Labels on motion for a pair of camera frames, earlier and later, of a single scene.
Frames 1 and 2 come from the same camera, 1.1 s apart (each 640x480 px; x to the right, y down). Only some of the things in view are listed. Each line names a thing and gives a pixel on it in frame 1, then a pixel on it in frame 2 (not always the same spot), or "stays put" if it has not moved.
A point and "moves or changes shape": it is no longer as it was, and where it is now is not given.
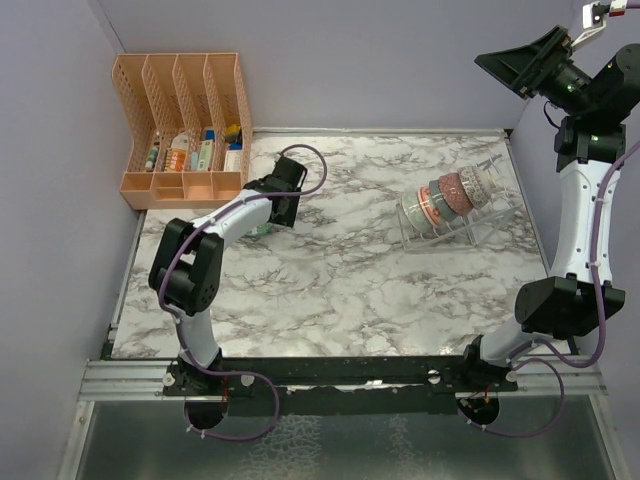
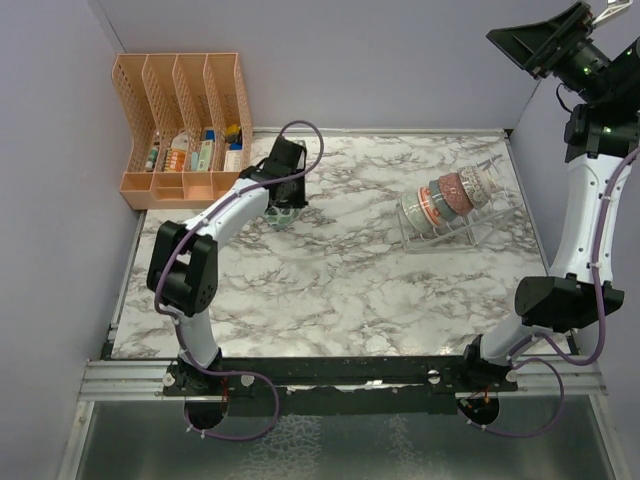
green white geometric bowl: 414,212 stays put
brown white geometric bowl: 477,184 stays put
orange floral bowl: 429,205 stays put
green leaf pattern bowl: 259,230 moves or changes shape
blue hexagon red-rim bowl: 445,208 stays put
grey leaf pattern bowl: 454,193 → 472,181
